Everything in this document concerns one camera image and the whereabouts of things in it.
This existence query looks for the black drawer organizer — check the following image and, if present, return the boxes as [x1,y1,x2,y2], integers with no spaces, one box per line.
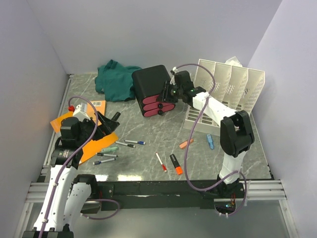
[132,65,175,118]

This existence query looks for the black base beam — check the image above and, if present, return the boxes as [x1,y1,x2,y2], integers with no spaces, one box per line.
[74,180,246,211]

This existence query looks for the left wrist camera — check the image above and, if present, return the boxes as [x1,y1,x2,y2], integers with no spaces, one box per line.
[73,103,90,122]

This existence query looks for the black capped marker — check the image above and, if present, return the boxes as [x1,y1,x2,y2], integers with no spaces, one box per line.
[96,153,118,158]

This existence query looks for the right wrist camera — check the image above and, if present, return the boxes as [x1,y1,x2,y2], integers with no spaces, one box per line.
[170,67,179,75]

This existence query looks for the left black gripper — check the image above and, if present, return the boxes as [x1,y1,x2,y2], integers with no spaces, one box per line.
[76,111,119,146]

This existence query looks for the green cloth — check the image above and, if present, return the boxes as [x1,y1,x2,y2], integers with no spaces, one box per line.
[95,60,141,102]

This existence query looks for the white file rack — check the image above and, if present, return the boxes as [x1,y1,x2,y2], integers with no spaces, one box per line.
[183,59,265,136]

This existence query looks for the orange book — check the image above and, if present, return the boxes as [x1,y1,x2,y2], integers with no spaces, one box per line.
[83,100,106,122]

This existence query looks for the white crumpled paper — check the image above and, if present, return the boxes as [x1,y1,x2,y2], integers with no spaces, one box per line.
[225,56,242,67]

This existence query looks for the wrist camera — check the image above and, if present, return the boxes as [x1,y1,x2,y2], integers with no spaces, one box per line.
[170,67,179,75]
[73,103,90,122]

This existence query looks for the light blue clear highlighter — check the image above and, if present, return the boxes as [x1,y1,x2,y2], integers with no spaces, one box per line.
[206,134,214,150]

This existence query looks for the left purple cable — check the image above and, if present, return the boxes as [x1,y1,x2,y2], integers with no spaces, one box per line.
[39,96,121,238]

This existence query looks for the green highlighter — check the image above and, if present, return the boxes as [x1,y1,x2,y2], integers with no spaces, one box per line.
[100,146,118,153]

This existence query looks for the blue whiteboard marker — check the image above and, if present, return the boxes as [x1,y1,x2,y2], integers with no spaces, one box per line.
[124,140,146,145]

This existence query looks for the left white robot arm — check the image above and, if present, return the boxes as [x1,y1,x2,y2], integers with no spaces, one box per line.
[22,112,120,238]

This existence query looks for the salmon clear highlighter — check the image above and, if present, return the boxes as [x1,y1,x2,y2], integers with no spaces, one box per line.
[179,139,194,149]

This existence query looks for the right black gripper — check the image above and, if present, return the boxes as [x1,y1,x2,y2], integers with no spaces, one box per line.
[156,81,183,105]

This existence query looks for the aluminium rail frame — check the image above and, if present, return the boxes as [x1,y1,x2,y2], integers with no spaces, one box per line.
[12,73,298,238]

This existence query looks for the orange folder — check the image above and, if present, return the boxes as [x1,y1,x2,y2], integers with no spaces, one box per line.
[51,112,118,164]

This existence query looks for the black whiteboard marker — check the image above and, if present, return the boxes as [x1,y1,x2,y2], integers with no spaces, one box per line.
[115,141,135,148]

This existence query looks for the blue capped marker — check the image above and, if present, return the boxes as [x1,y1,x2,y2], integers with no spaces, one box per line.
[93,158,116,165]

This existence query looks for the orange highlighter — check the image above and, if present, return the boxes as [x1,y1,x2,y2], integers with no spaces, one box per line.
[169,154,183,175]

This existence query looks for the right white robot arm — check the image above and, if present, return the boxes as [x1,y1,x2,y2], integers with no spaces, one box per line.
[157,70,255,198]

